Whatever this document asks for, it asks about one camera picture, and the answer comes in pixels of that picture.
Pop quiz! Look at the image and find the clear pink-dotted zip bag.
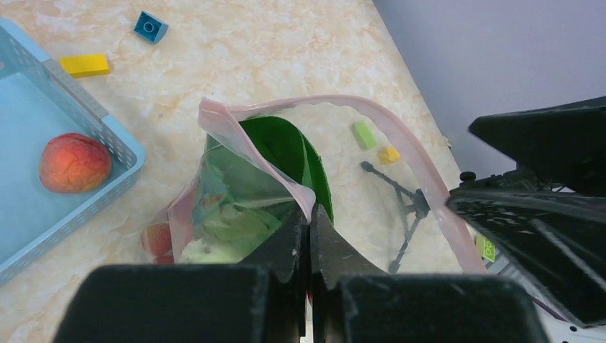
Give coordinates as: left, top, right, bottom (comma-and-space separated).
141, 95, 486, 274

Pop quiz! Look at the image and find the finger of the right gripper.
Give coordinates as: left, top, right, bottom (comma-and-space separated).
468, 96, 605, 197
446, 190, 605, 327

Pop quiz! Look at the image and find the blue square block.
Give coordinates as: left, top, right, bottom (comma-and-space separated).
133, 11, 169, 44

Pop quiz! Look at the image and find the white radish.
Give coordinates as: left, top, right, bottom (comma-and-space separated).
178, 239, 244, 264

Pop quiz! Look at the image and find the red cherry bunch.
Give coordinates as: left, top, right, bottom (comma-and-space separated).
141, 222, 174, 264

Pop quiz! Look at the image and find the small green block front right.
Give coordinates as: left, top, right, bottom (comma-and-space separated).
475, 234, 497, 263

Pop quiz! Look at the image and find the yellow rectangular block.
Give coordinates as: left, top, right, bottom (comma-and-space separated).
59, 54, 110, 79

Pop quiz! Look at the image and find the green leafy vegetable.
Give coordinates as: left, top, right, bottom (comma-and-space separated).
191, 116, 332, 258

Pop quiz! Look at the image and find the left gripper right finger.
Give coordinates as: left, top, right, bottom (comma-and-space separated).
309, 204, 385, 342

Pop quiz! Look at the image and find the light blue plastic basket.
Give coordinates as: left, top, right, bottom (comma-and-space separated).
1, 19, 145, 283

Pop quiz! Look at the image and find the yellow cube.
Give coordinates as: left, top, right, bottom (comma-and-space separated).
377, 146, 401, 165

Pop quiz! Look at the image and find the black microphone on stand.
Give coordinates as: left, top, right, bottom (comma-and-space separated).
359, 161, 477, 276

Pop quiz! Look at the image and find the red peach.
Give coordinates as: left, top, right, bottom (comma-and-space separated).
39, 133, 112, 194

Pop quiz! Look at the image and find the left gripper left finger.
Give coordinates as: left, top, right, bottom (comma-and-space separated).
241, 207, 309, 342

